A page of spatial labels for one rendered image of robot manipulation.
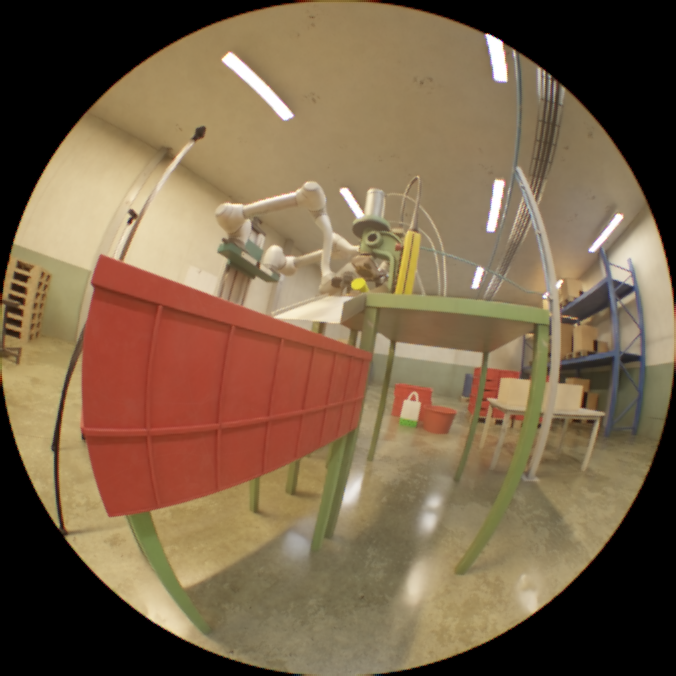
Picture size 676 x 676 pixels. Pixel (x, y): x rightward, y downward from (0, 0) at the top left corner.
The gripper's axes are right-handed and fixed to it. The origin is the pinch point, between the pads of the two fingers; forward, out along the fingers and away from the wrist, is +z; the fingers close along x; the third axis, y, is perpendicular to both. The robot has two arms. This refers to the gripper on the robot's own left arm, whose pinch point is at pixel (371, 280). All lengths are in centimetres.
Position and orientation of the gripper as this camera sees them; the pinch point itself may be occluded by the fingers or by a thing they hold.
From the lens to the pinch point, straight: 119.3
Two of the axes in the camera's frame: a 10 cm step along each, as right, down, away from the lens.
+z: -4.7, 4.0, -7.8
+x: 8.8, 1.1, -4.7
